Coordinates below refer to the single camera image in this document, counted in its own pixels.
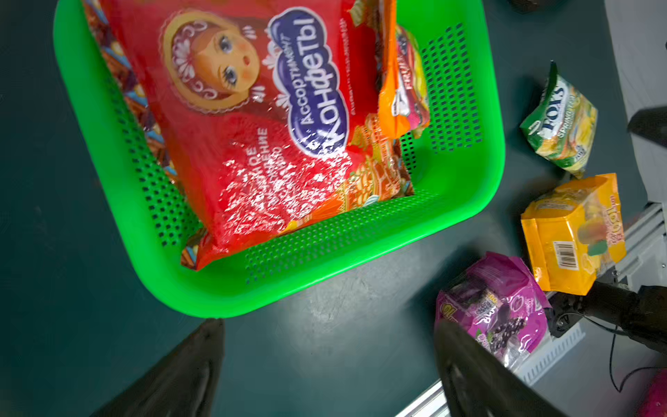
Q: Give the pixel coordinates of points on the red Konfety candy bag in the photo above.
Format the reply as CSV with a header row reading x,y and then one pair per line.
x,y
269,116

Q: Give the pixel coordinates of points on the orange Fox's candy bag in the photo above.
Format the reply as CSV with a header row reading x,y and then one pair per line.
x,y
403,104

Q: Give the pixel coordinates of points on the green Fox's candy bag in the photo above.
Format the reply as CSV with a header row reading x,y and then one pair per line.
x,y
562,127

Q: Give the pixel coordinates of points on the green plastic basket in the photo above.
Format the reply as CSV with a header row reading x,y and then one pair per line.
x,y
456,167

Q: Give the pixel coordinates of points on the purple grape candy bag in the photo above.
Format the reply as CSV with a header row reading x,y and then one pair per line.
x,y
498,302

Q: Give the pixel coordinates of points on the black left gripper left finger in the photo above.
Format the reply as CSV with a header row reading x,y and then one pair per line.
x,y
182,383

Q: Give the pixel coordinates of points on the yellow corn candy bag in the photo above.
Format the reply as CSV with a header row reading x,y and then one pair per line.
x,y
574,233

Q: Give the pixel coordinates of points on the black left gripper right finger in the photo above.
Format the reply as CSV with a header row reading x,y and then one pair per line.
x,y
475,383

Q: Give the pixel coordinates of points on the white vented strip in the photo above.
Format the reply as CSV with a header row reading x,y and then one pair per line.
x,y
548,354

